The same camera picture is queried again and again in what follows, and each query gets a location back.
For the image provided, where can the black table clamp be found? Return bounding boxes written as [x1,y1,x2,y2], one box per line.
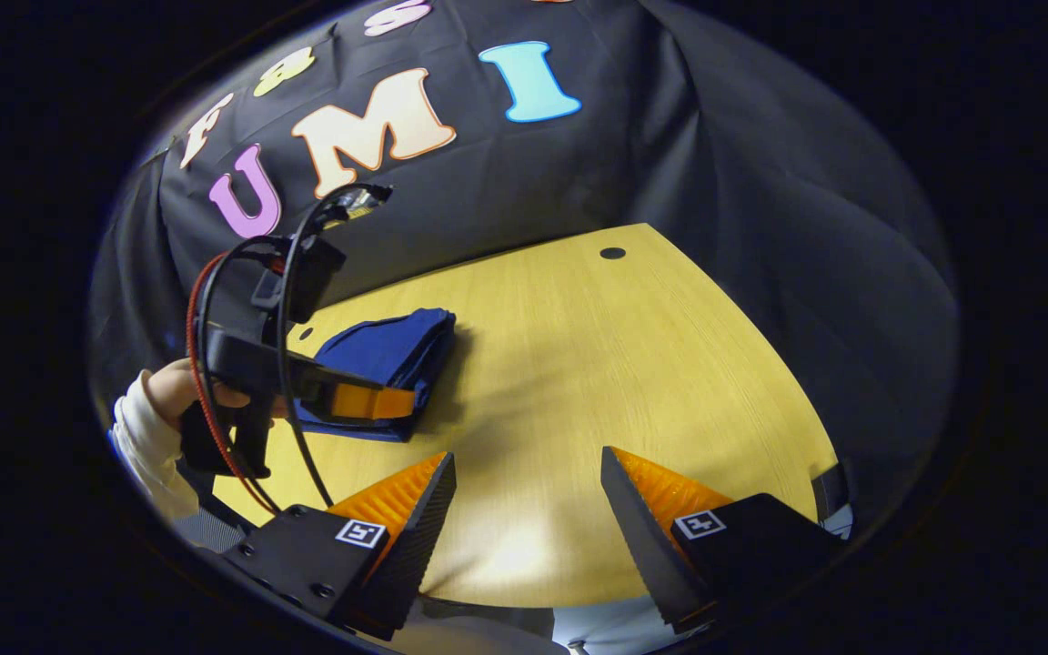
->
[811,461,853,522]

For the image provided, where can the red cable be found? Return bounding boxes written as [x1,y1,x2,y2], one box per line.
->
[186,253,281,516]

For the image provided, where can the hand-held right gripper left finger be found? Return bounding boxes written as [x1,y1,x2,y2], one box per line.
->
[219,452,457,640]

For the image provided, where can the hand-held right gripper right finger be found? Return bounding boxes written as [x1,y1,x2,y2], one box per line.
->
[601,446,843,635]

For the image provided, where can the blue jeans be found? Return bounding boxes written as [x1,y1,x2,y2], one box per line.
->
[292,307,458,444]

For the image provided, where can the black cable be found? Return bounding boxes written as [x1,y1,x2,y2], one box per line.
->
[275,185,372,509]

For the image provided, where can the black backdrop cloth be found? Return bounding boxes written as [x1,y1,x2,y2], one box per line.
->
[87,0,960,547]

